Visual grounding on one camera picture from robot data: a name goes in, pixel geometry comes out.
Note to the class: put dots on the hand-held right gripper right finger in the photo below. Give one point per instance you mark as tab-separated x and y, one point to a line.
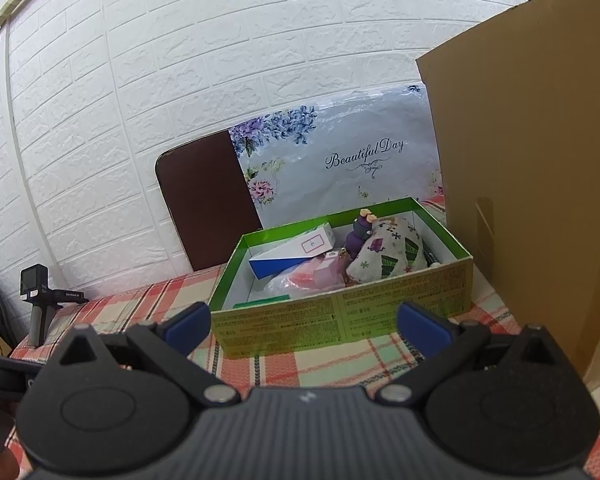
421	325

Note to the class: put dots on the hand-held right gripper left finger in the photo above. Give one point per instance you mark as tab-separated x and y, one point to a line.
190	327

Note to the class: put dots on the printed white fabric pouch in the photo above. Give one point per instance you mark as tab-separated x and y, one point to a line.
387	255

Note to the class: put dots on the green cardboard box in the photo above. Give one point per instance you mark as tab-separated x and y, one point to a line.
340	320

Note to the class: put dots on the white box with blue edge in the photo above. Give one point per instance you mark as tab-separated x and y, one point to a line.
290	255

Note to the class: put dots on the black gripper device on stand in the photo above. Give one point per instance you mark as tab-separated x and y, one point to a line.
40	310

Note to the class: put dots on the red plaid tablecloth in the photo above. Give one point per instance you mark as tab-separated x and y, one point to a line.
330	367

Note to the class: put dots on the pink packet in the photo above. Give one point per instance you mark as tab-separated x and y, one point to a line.
310	275

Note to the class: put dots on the dark brown wooden board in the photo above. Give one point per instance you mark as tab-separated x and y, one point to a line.
205	200

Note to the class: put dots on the large brown cardboard box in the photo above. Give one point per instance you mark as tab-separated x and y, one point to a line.
530	185

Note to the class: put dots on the floral plastic bag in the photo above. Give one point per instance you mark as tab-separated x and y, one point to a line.
330	170

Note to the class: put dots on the white wall conduit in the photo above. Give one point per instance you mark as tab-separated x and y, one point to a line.
17	135

